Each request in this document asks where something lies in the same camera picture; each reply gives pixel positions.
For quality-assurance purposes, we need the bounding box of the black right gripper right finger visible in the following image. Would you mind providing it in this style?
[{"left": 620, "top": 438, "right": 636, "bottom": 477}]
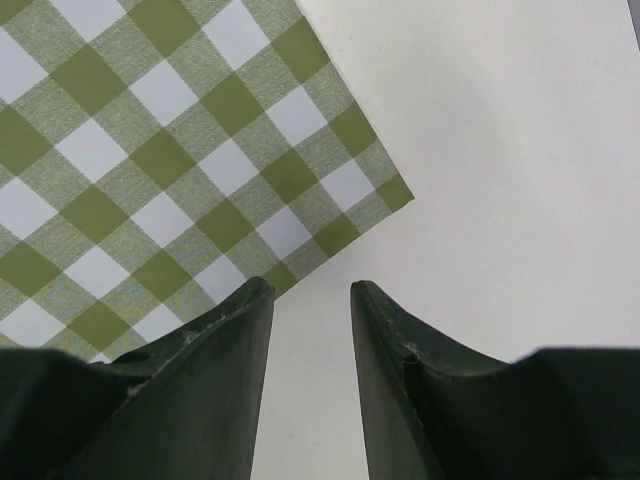
[{"left": 350, "top": 281, "right": 639, "bottom": 479}]

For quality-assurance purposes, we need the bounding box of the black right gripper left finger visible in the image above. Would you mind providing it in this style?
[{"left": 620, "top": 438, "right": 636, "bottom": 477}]
[{"left": 1, "top": 277, "right": 274, "bottom": 479}]

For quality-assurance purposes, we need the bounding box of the green white checkered cloth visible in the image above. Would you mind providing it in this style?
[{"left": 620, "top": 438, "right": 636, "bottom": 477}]
[{"left": 1, "top": 0, "right": 412, "bottom": 361}]

